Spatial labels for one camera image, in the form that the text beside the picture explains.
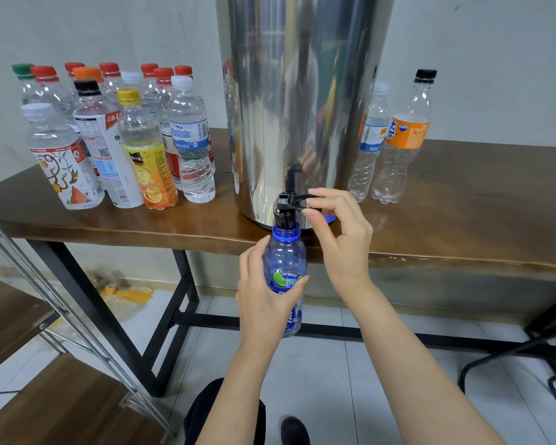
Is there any white patterned label plastic bottle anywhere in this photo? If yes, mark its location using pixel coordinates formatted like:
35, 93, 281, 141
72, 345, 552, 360
20, 103, 106, 211

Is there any wooden stool with black frame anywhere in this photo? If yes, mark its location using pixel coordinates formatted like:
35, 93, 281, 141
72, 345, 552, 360
458, 292, 556, 413

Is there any white cap blue label bottle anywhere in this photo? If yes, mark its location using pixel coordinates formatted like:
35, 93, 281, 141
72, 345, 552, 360
169, 75, 217, 205

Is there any blue cap plastic bottle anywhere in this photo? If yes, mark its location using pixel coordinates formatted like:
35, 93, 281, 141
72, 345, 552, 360
263, 225, 308, 337

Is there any black metal table frame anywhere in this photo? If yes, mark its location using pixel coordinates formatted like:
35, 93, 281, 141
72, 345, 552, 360
28, 238, 556, 397

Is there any person's black shoe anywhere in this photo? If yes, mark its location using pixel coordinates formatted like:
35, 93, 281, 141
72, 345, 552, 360
280, 416, 311, 445

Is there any orange label black cap bottle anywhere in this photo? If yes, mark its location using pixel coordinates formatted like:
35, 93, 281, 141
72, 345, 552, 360
371, 69, 439, 205

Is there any white-cap blue-label bottle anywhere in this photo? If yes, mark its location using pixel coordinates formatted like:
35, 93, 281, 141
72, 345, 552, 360
120, 71, 163, 124

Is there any person's right hand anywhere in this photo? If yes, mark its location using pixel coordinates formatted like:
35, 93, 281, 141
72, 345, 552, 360
301, 188, 374, 297

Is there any yellow label plastic bottle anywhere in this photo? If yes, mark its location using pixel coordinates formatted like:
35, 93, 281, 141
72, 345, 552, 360
117, 88, 179, 211

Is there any wooden metal shelf rack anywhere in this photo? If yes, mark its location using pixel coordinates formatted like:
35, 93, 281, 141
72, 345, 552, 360
0, 206, 172, 445

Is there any orange cap clear plastic bottle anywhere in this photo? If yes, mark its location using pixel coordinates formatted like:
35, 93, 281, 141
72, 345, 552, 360
73, 67, 104, 83

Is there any person's left forearm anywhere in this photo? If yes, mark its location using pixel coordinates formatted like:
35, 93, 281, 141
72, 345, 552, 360
197, 349, 281, 445

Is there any person's right forearm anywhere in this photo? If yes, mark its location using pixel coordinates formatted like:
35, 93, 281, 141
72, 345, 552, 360
343, 281, 506, 445

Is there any green label plastic water bottle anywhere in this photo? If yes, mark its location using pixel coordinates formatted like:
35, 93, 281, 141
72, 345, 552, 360
11, 64, 40, 106

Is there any person's left hand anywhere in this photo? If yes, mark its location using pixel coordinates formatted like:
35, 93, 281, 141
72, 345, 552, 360
236, 234, 310, 358

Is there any stainless steel water dispenser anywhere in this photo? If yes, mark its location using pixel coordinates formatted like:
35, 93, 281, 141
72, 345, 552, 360
215, 0, 397, 230

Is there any person's black trouser leg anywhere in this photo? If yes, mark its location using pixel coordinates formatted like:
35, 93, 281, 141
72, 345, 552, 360
183, 378, 267, 445

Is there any slim blue label plastic bottle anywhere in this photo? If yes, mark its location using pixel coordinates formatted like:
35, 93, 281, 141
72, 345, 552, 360
347, 82, 391, 203

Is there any yellow debris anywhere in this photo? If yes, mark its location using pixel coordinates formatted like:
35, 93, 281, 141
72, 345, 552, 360
97, 284, 154, 306

